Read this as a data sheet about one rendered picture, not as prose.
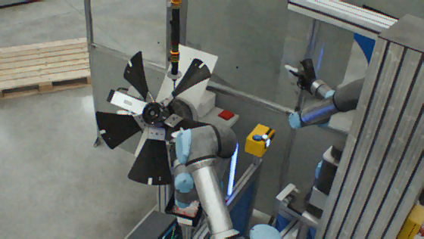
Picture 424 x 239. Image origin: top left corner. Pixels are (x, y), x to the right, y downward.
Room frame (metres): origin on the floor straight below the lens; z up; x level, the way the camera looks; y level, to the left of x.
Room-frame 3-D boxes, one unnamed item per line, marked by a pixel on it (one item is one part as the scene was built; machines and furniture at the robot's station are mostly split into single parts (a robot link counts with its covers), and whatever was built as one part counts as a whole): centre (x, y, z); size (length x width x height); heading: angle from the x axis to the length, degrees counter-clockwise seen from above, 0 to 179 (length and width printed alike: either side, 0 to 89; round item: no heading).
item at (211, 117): (2.25, 0.03, 0.85); 0.36 x 0.24 x 0.03; 63
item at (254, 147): (1.81, -0.27, 1.02); 0.16 x 0.10 x 0.11; 153
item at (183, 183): (1.31, 0.10, 1.18); 0.11 x 0.08 x 0.09; 10
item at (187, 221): (1.47, 0.09, 0.85); 0.22 x 0.17 x 0.07; 168
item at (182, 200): (1.32, 0.08, 1.08); 0.11 x 0.08 x 0.11; 116
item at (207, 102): (2.31, 0.09, 0.92); 0.17 x 0.16 x 0.11; 153
